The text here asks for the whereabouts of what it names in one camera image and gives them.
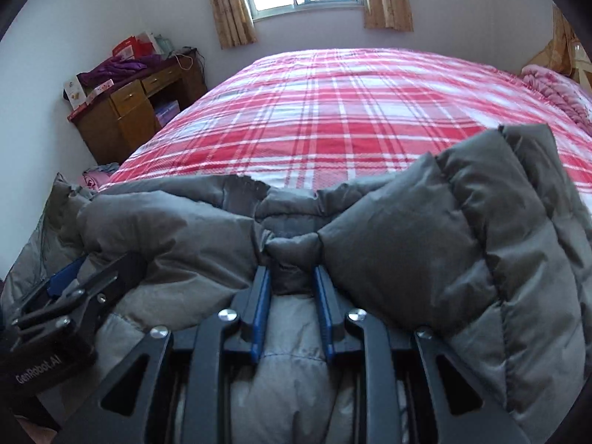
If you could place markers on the wooden desk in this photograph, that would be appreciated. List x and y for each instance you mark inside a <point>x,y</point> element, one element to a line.
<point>134,115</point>

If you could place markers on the grey puffer jacket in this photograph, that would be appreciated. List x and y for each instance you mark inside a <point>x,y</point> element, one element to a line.
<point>416,240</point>

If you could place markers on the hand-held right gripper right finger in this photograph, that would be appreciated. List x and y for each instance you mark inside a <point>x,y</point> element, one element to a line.
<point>324,307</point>

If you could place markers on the pink flat box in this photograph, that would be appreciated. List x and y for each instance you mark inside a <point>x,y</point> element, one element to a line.
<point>101,90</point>

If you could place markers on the pile of clothes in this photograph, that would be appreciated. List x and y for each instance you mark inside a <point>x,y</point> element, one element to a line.
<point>99,175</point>

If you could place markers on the bed with red plaid sheet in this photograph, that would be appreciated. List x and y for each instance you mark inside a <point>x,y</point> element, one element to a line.
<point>347,115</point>

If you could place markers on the pink quilt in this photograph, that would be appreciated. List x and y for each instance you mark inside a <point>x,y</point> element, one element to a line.
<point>559,88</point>

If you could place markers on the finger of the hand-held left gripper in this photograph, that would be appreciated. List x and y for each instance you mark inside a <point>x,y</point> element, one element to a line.
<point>115,275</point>
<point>64,280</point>

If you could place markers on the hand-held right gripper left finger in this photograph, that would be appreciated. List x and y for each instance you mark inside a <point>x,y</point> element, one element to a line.
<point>262,303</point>

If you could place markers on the yellow patterned cloth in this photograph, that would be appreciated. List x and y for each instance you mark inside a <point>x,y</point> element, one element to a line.
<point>552,46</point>

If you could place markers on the purple box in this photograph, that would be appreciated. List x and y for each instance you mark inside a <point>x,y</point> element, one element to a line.
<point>166,113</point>

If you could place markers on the white printed box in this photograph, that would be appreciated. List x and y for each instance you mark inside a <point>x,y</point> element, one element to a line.
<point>75,91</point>

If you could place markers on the red gift box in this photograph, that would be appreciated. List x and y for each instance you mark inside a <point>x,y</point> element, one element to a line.
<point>125,48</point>

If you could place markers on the purple clothes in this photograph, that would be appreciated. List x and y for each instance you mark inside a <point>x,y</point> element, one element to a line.
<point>115,69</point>

